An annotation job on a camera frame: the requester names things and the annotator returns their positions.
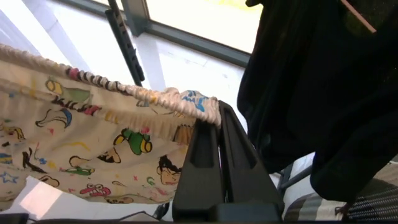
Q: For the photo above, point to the pink clothes hanger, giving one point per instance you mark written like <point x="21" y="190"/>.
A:
<point x="359" y="17"/>

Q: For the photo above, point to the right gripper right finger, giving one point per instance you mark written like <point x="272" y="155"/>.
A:
<point x="245" y="186"/>

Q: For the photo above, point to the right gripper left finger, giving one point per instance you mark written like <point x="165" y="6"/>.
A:
<point x="199" y="186"/>

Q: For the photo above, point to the cream printed garment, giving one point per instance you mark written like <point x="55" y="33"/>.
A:
<point x="93" y="140"/>

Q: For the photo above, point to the white laundry basket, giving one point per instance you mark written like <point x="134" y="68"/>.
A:
<point x="373" y="202"/>

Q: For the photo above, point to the black garment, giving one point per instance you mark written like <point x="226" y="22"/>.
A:
<point x="326" y="109"/>

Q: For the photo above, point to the window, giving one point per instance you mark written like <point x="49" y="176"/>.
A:
<point x="192" y="43"/>

